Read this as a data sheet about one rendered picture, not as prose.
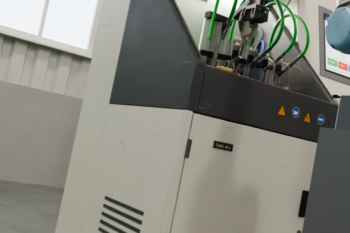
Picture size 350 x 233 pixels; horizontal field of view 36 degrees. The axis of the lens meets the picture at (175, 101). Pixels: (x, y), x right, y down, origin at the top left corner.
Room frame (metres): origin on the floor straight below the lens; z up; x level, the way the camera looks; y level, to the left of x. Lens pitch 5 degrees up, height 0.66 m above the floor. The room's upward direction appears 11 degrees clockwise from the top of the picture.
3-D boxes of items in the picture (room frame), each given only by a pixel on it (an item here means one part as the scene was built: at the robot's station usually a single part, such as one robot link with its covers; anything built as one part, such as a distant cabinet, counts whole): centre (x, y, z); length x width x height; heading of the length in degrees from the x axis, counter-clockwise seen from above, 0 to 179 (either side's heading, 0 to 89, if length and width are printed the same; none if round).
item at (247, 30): (2.04, -0.22, 1.16); 0.06 x 0.03 x 0.09; 32
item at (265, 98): (1.90, -0.33, 0.87); 0.62 x 0.04 x 0.16; 122
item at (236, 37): (2.45, -0.26, 1.20); 0.13 x 0.03 x 0.31; 122
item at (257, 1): (2.04, -0.24, 1.26); 0.09 x 0.08 x 0.12; 32
